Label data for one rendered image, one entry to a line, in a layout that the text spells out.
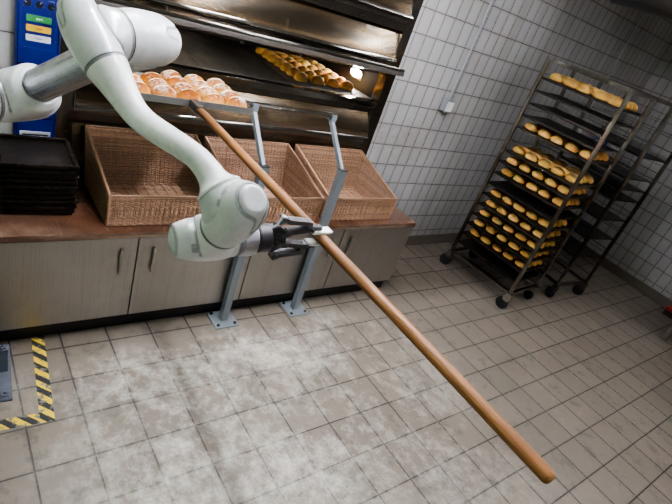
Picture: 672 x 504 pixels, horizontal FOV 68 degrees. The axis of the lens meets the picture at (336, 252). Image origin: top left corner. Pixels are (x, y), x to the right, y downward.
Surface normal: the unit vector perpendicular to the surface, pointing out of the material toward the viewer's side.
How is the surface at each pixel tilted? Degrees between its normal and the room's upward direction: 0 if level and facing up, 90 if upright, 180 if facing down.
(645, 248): 90
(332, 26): 70
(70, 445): 0
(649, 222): 90
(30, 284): 90
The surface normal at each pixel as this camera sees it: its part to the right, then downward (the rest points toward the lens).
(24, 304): 0.54, 0.56
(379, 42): 0.62, 0.24
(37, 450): 0.31, -0.83
